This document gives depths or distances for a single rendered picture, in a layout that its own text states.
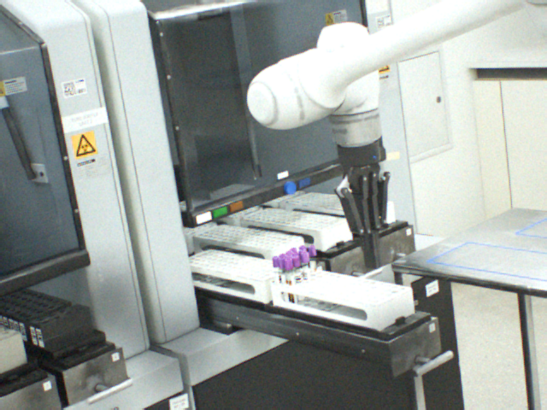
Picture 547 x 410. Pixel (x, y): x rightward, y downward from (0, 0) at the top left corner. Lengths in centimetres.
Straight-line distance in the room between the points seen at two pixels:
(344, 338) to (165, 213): 49
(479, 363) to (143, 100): 200
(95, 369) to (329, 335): 45
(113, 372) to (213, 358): 25
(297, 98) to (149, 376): 72
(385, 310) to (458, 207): 275
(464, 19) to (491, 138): 304
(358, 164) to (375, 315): 28
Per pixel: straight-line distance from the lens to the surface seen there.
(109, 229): 218
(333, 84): 173
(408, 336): 198
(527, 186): 466
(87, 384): 210
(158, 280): 226
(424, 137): 449
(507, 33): 492
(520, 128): 462
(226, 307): 227
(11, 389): 203
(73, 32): 212
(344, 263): 248
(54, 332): 213
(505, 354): 390
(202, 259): 240
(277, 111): 173
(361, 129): 189
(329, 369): 251
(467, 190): 474
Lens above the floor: 153
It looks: 14 degrees down
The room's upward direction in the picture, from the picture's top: 9 degrees counter-clockwise
